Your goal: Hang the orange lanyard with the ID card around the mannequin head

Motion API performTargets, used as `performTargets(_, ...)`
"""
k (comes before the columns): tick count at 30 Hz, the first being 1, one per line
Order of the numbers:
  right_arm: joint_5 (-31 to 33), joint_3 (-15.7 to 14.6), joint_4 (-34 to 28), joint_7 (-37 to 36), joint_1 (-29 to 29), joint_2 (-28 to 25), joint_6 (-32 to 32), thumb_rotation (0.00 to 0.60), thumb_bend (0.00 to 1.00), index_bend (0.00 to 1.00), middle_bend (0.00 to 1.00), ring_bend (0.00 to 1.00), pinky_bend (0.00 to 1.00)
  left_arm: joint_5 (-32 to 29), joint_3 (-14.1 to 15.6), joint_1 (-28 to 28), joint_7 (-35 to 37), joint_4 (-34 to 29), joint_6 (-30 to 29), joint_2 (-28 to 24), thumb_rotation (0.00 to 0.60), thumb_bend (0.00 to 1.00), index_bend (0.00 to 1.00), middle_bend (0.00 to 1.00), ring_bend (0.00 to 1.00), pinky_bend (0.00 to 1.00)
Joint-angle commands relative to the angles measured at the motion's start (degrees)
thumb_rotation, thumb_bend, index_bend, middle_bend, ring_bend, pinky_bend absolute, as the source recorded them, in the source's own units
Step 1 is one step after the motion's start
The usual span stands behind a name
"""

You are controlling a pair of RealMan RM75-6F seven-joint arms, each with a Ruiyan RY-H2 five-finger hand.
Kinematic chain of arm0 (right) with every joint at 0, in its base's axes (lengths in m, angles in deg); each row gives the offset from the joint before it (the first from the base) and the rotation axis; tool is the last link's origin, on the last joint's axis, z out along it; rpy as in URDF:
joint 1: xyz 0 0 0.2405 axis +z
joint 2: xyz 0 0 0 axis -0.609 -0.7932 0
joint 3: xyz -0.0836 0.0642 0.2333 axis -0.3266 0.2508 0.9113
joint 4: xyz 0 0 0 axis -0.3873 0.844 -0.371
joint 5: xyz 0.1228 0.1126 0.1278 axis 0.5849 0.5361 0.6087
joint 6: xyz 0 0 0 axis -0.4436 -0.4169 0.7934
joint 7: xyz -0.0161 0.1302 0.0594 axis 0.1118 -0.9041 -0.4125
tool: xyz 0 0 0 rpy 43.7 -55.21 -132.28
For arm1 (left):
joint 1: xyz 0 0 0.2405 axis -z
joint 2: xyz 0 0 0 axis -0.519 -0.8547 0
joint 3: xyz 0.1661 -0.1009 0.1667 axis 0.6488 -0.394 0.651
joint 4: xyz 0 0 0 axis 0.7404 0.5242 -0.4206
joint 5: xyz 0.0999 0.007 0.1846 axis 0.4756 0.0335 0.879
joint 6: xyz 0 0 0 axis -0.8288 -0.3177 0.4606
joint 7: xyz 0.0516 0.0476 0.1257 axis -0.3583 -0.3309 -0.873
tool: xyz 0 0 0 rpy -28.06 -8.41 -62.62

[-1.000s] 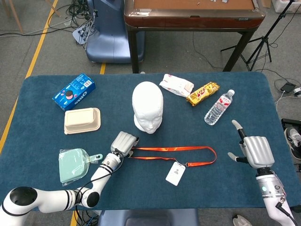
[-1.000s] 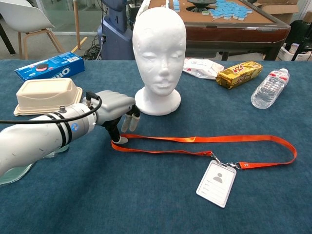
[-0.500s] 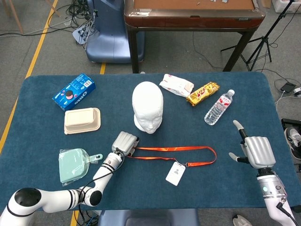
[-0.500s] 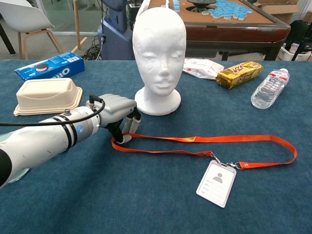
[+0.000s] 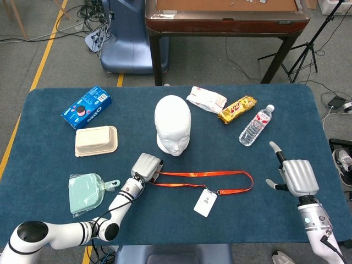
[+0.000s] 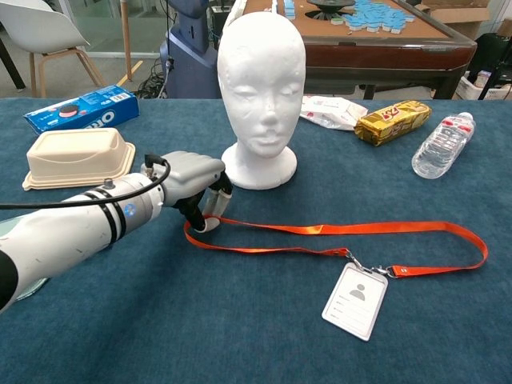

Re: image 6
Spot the white snack packet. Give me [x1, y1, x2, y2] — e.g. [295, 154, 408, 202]
[299, 94, 370, 132]

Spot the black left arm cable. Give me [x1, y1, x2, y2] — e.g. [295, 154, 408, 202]
[0, 154, 172, 211]

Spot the gold biscuit packet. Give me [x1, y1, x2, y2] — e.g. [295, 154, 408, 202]
[354, 99, 433, 147]

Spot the white foam mannequin head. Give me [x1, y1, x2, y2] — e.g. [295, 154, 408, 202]
[217, 10, 307, 190]

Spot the wooden pole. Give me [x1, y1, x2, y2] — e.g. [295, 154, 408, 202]
[119, 0, 134, 82]

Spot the clear plastic water bottle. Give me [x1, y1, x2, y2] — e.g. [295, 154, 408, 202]
[411, 111, 477, 180]

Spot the white storage crate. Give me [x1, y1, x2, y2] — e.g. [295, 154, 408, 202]
[455, 70, 512, 101]

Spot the white chair with wooden legs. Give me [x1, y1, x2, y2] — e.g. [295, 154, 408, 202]
[0, 0, 107, 99]

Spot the blue grey machine base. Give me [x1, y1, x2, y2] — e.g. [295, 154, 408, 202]
[159, 0, 223, 100]

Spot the black round disc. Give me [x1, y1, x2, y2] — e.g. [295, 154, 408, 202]
[305, 0, 356, 21]

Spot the brown mahjong table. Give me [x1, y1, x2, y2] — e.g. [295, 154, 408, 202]
[242, 0, 478, 100]

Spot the black bag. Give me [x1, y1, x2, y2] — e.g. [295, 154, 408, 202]
[466, 32, 512, 101]

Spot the cardboard box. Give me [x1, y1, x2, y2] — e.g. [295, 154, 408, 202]
[414, 0, 491, 41]

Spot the floor cable bundle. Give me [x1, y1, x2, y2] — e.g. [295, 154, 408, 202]
[138, 59, 169, 99]

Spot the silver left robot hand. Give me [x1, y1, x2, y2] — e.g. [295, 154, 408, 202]
[162, 150, 234, 234]

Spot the beige plastic lunch box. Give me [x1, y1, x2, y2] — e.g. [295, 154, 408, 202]
[22, 127, 137, 192]

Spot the orange lanyard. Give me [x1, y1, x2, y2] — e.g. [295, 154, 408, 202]
[183, 215, 490, 342]

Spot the blue table cloth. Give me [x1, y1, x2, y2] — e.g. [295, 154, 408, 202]
[0, 98, 512, 384]

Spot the blue Oreo cookie box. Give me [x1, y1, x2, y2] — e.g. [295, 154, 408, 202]
[22, 84, 141, 136]

